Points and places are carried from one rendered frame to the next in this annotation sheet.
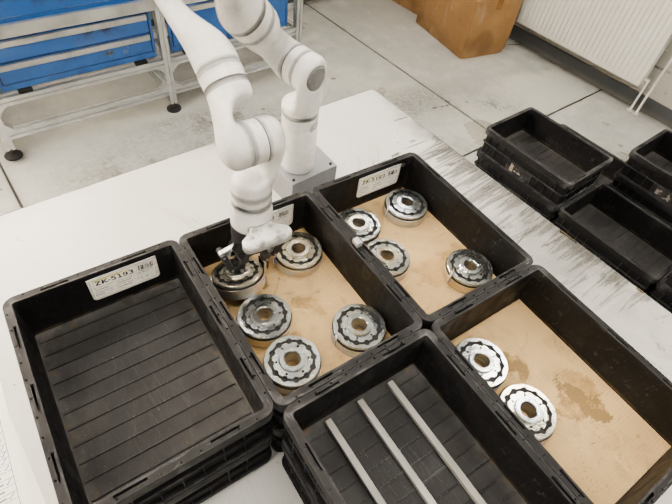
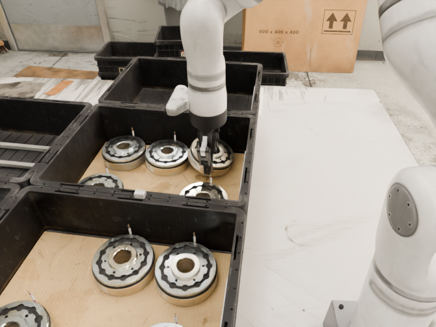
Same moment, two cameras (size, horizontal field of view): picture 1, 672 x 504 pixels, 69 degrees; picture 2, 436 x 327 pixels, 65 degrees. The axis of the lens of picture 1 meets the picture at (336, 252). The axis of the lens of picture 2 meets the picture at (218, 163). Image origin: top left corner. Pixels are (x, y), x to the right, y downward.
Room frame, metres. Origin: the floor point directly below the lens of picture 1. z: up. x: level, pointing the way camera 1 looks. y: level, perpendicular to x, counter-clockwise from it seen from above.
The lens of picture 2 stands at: (1.06, -0.22, 1.35)
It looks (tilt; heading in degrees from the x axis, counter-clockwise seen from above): 39 degrees down; 139
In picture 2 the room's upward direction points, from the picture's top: straight up
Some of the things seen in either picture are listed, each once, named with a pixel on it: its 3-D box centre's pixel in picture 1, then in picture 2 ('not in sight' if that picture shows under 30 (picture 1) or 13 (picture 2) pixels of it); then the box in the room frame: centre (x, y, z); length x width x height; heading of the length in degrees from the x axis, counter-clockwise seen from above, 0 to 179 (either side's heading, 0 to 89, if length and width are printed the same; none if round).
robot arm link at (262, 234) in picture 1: (256, 214); (197, 91); (0.58, 0.15, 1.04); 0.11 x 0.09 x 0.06; 40
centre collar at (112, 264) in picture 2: (387, 255); (122, 257); (0.69, -0.11, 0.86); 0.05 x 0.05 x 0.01
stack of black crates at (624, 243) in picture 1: (602, 256); not in sight; (1.35, -1.03, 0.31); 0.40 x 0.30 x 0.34; 45
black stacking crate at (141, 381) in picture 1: (140, 371); (188, 101); (0.35, 0.29, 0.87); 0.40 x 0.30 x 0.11; 41
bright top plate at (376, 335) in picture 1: (359, 326); (97, 189); (0.51, -0.07, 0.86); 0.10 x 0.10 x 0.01
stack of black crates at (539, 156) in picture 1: (526, 186); not in sight; (1.63, -0.74, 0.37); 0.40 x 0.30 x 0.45; 45
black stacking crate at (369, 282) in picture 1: (295, 298); (159, 168); (0.54, 0.06, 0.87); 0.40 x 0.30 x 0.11; 41
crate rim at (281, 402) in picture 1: (296, 282); (156, 149); (0.54, 0.06, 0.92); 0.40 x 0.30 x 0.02; 41
